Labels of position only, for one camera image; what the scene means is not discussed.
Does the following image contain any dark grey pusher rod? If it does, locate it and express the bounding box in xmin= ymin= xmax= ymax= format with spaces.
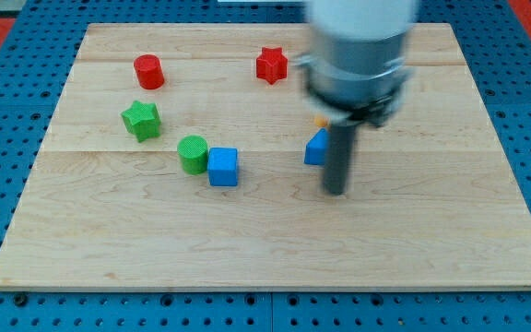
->
xmin=322 ymin=122 xmax=357 ymax=196

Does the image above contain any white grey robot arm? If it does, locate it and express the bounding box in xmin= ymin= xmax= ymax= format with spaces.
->
xmin=297 ymin=0 xmax=420 ymax=196

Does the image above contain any red star block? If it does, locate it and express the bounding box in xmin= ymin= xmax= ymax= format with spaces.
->
xmin=255 ymin=47 xmax=288 ymax=85

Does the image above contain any light wooden board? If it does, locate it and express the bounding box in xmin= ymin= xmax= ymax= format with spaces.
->
xmin=0 ymin=23 xmax=531 ymax=292

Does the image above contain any green star block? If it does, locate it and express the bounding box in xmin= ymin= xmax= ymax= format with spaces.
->
xmin=121 ymin=101 xmax=161 ymax=142

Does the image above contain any small orange block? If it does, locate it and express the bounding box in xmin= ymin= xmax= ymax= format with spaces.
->
xmin=313 ymin=115 xmax=329 ymax=128

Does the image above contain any blue triangle block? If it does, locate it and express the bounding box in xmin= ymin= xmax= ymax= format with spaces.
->
xmin=303 ymin=128 xmax=328 ymax=166

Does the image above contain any blue cube block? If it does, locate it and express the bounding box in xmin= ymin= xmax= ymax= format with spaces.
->
xmin=207 ymin=147 xmax=238 ymax=186

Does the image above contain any green cylinder block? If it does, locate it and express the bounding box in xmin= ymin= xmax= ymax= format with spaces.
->
xmin=177 ymin=135 xmax=208 ymax=175

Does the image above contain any red cylinder block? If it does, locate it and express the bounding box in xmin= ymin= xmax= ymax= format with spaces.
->
xmin=133 ymin=54 xmax=165 ymax=89

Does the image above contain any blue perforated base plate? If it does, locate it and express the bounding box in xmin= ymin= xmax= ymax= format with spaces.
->
xmin=0 ymin=0 xmax=531 ymax=332

